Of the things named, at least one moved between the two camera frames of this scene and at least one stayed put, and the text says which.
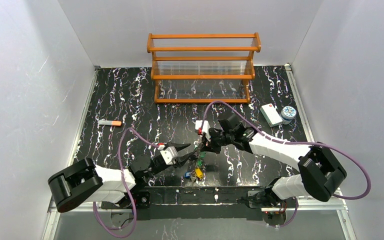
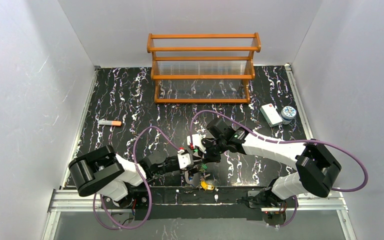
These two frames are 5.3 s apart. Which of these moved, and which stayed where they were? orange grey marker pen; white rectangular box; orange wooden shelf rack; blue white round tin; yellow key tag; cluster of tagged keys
Moved: yellow key tag; cluster of tagged keys
Stayed: blue white round tin; orange wooden shelf rack; white rectangular box; orange grey marker pen
